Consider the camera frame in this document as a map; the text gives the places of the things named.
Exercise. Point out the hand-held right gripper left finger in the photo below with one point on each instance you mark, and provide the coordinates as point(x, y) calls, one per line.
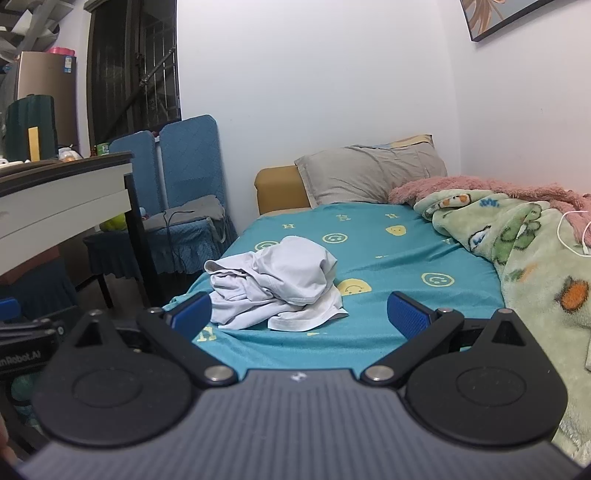
point(194, 314)

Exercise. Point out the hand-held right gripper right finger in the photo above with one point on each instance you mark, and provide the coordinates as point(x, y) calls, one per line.
point(407, 316)

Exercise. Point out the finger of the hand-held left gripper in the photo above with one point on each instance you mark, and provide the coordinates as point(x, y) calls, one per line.
point(9, 308)

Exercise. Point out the white garment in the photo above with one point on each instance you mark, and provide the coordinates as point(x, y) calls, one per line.
point(286, 272)

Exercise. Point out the teal smiley print bed sheet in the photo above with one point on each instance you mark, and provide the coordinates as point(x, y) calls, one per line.
point(392, 267)

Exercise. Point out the grey cloth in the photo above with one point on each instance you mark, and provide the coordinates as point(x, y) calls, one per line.
point(194, 210)

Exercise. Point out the white table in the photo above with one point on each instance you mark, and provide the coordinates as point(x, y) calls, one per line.
point(46, 198)

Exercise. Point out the green plush ball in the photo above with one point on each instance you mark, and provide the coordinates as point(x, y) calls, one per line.
point(113, 223)

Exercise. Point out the green cartoon print blanket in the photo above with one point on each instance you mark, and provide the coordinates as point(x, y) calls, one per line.
point(531, 263)

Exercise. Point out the pink fluffy blanket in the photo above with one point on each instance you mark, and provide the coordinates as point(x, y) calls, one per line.
point(443, 184)

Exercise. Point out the grey pillow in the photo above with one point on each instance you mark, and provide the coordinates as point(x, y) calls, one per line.
point(369, 175)

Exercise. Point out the mustard yellow headboard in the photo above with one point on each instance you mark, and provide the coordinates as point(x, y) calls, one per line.
point(277, 189)

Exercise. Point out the tall blue covered chair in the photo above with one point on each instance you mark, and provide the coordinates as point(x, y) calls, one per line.
point(194, 157)

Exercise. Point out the short blue covered chair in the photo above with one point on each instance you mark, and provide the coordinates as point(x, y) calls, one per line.
point(134, 166)

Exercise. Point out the white plastic bag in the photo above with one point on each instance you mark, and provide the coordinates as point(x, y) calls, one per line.
point(69, 154)

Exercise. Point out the yellow box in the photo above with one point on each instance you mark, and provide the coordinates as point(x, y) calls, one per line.
point(33, 144)

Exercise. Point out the yellow pillow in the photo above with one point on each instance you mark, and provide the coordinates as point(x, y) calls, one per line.
point(415, 140)

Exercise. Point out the green can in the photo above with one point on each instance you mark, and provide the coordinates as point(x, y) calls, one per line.
point(102, 149)

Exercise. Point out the dark green suitcase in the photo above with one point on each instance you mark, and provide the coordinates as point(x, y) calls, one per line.
point(23, 120)

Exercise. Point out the dark window with metal grille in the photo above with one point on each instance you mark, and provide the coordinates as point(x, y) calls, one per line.
point(120, 69)

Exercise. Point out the pink container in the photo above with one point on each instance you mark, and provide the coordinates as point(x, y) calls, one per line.
point(62, 50)

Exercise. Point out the framed wall picture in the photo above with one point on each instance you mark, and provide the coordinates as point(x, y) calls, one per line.
point(489, 14)

